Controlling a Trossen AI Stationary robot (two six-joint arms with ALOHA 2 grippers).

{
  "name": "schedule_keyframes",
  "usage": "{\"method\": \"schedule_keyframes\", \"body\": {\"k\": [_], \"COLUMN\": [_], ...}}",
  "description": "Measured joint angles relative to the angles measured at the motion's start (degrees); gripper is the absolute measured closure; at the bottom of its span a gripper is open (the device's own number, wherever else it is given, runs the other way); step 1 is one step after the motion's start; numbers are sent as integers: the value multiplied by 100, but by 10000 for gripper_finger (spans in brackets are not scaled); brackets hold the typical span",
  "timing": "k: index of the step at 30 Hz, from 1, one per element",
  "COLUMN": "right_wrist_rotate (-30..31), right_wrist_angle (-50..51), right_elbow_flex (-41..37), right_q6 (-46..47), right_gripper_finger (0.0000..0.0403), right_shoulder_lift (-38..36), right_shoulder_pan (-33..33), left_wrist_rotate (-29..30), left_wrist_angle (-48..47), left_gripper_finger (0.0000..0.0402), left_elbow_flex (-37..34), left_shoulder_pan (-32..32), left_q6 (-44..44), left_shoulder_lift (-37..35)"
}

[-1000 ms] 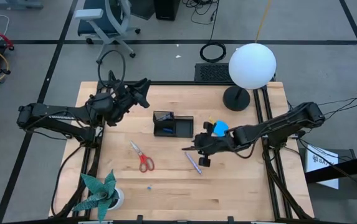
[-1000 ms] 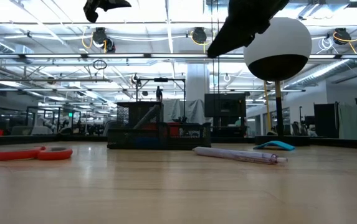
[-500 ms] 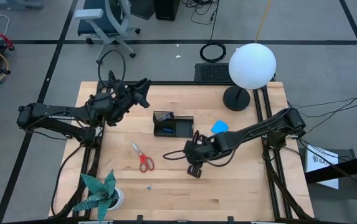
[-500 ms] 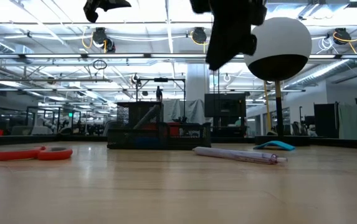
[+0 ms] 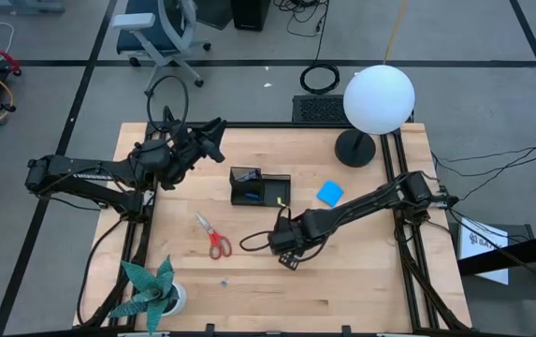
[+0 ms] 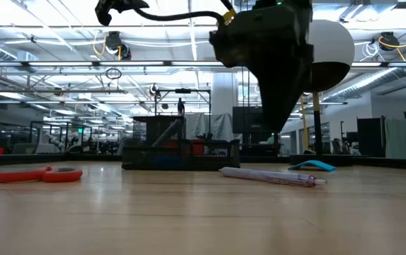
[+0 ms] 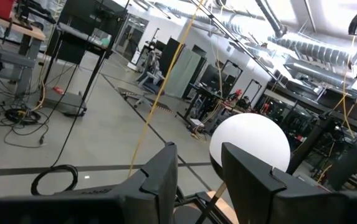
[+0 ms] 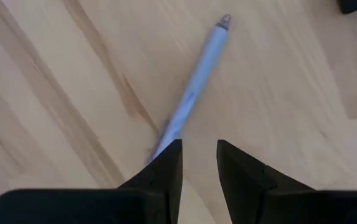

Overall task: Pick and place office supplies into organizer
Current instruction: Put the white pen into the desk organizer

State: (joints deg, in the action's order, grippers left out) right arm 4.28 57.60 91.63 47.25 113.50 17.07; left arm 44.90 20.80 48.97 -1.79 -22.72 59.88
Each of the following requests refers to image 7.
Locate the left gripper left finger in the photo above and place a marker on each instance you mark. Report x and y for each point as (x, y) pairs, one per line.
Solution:
(72, 211)

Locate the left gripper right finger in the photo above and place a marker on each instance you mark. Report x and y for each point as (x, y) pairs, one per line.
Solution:
(290, 208)

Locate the white globe table lamp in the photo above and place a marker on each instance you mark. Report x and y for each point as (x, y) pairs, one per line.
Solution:
(253, 137)

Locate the pale green partition panel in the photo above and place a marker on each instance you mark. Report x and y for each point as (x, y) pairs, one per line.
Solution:
(184, 73)

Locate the black rolling table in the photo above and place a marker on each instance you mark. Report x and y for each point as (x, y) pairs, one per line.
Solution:
(81, 37)

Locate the black partition panel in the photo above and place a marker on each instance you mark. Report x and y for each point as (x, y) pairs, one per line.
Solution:
(170, 56)

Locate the wooden bench with grey legs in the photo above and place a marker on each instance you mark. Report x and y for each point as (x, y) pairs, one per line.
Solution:
(16, 31)

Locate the silver ceiling air duct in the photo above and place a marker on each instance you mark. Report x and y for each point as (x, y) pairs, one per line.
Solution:
(309, 51)

